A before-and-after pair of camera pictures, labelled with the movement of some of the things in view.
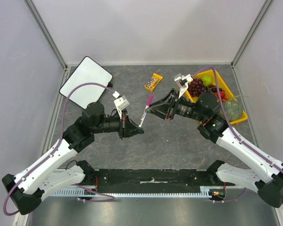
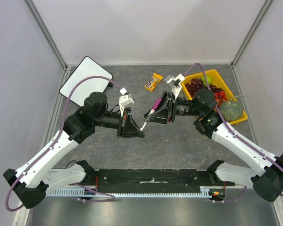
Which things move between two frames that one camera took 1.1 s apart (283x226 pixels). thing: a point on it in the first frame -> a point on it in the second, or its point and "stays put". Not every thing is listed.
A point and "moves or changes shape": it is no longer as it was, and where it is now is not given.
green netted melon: (233, 110) stays put
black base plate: (153, 180) stays put
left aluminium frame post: (30, 5) stays put
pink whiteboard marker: (147, 105) moves or changes shape
